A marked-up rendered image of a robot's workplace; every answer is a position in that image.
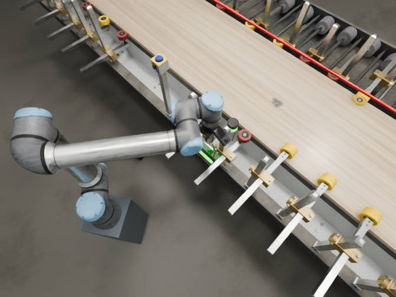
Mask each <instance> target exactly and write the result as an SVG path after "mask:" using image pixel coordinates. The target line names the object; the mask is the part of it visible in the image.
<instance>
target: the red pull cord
mask: <svg viewBox="0 0 396 297"><path fill-rule="evenodd" d="M212 1H214V2H215V3H217V4H219V5H221V6H222V7H224V8H226V9H227V10H228V11H230V12H232V13H234V14H235V15H237V16H238V17H240V18H242V19H243V20H245V21H246V22H248V23H250V24H251V25H253V26H254V27H256V28H258V29H259V30H261V31H263V32H264V33H266V34H268V35H269V36H271V37H272V38H274V39H276V40H277V41H279V42H280V43H282V44H283V45H285V46H287V47H288V48H290V49H292V50H293V51H295V52H297V53H298V54H300V55H301V56H303V57H305V58H306V59H308V60H310V61H311V62H313V63H314V64H316V65H317V66H319V67H321V68H322V69H324V70H325V71H327V72H329V73H330V74H332V75H334V76H335V77H337V78H339V79H340V80H342V81H343V82H345V83H347V84H348V85H350V86H351V87H353V88H355V89H356V90H358V91H359V92H361V93H363V94H364V95H366V96H367V97H369V98H371V99H372V100H374V101H376V102H377V103H379V104H381V105H382V106H384V107H385V108H387V109H389V110H390V111H392V112H393V113H395V114H396V110H395V109H394V108H392V107H390V106H389V105H387V104H386V103H384V102H382V101H381V100H379V99H377V98H376V97H374V96H373V95H371V94H369V93H368V92H366V91H364V90H363V89H361V88H359V87H358V86H356V85H355V84H353V83H351V82H350V81H348V80H346V79H345V78H343V77H342V76H340V75H338V74H337V73H335V72H333V71H332V70H330V69H329V68H327V67H325V66H324V65H322V64H320V63H319V62H317V61H315V60H314V59H312V58H311V57H309V56H307V55H306V54H304V53H302V52H301V51H299V50H298V49H296V48H294V47H293V46H291V45H289V44H288V43H286V42H285V41H283V40H281V39H280V38H278V37H276V36H275V35H273V34H271V33H270V32H268V31H267V30H265V29H263V28H262V27H260V26H258V25H257V24H255V23H254V22H252V21H250V20H249V19H247V18H245V17H244V16H242V15H241V14H239V13H237V12H236V11H234V10H232V9H231V8H229V7H228V6H226V5H224V4H222V3H221V2H219V1H218V0H212Z"/></svg>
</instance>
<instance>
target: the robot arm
mask: <svg viewBox="0 0 396 297"><path fill-rule="evenodd" d="M223 106H224V103H223V97H222V95H221V94H220V93H219V92H217V91H213V90H210V91H206V92H205V93H204V94H203V95H202V96H201V97H196V98H190V99H185V100H177V101H173V102H171V104H170V111H171V120H172V123H173V124H176V129H174V130H170V131H161V132H156V133H147V134H138V135H133V136H124V137H114V138H105V139H101V140H91V141H82V142H77V143H70V142H69V141H68V140H67V139H66V138H65V137H64V136H63V135H62V134H61V133H60V132H59V131H58V129H57V128H56V126H54V125H53V123H52V114H51V113H50V112H49V111H47V110H44V109H41V108H35V107H27V108H22V109H20V110H18V111H17V112H16V113H15V117H14V119H13V121H14V123H13V128H12V135H11V142H10V144H9V149H10V152H11V155H12V157H13V158H14V160H15V161H16V162H17V163H18V164H19V165H20V166H21V167H23V168H25V169H27V170H28V171H30V172H33V173H36V174H43V175H49V174H57V173H58V172H59V171H60V169H64V170H65V171H66V172H68V173H69V174H70V175H72V176H73V177H75V181H76V183H77V184H78V185H79V186H81V196H80V198H79V199H78V200H77V203H76V206H75V207H76V212H77V215H79V217H80V218H82V219H83V220H85V221H88V222H91V223H92V224H93V225H94V226H95V227H96V228H98V229H102V230H106V229H110V228H112V227H113V226H115V225H116V224H117V223H118V221H119V220H120V217H121V207H120V205H119V204H118V203H117V202H116V201H114V200H111V199H109V198H108V170H107V166H106V165H105V164H104V163H105V162H109V161H117V160H125V159H133V158H138V157H145V156H153V155H158V154H166V153H178V152H180V153H181V154H182V155H183V156H192V155H194V154H197V153H198V152H200V151H201V150H202V148H203V142H202V141H203V139H202V137H201V133H202V136H203V138H204V139H205V141H206V142H207V143H208V144H211V143H213V142H214V140H215V138H217V139H218V140H219V142H220V143H221V144H222V146H226V145H227V144H228V143H229V142H230V141H231V139H230V138H229V136H228V135H227V134H226V133H225V132H224V130H223V129H222V128H221V126H220V125H219V124H220V121H221V117H222V110H223ZM198 119H202V121H201V122H200V124H198ZM204 135H205V136H204Z"/></svg>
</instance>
